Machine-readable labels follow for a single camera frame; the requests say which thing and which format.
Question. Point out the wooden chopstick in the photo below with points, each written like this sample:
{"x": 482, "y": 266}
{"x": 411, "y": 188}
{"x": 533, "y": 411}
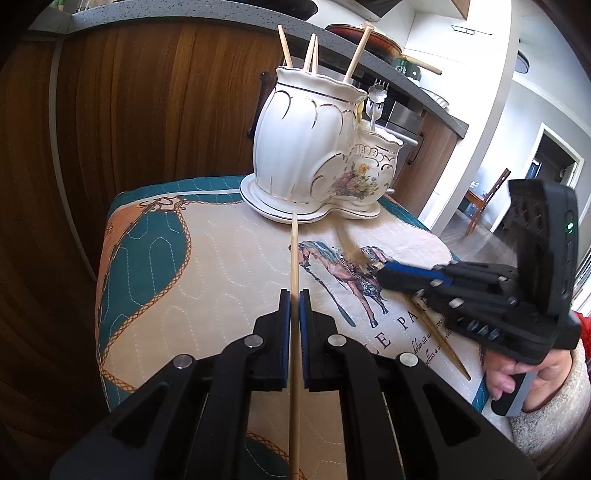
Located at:
{"x": 311, "y": 57}
{"x": 295, "y": 353}
{"x": 284, "y": 46}
{"x": 358, "y": 53}

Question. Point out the red-brown pan with wooden handle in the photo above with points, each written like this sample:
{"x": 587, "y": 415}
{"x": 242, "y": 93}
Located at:
{"x": 379, "y": 45}

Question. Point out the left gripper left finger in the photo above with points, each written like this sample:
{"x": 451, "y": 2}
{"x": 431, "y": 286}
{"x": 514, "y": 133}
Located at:
{"x": 189, "y": 420}

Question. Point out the patterned quilted table cloth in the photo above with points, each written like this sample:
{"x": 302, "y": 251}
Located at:
{"x": 187, "y": 267}

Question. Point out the stainless steel built-in oven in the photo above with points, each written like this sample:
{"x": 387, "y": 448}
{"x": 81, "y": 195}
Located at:
{"x": 403, "y": 123}

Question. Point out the grey speckled countertop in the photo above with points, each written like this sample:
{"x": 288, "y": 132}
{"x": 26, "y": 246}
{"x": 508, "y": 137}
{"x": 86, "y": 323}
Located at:
{"x": 53, "y": 21}

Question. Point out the right hand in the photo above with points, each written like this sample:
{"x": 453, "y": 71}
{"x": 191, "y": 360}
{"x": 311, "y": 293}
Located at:
{"x": 551, "y": 375}

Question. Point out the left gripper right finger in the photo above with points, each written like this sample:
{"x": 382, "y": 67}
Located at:
{"x": 400, "y": 419}

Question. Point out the wooden lower cabinet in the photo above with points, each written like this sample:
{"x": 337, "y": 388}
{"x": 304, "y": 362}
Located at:
{"x": 84, "y": 118}

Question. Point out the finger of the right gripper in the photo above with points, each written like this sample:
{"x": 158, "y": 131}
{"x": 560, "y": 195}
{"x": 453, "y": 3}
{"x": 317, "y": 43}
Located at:
{"x": 428, "y": 301}
{"x": 395, "y": 274}

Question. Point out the white ceramic utensil holder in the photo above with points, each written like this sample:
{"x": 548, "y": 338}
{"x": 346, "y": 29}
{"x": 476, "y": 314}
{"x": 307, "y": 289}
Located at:
{"x": 314, "y": 155}

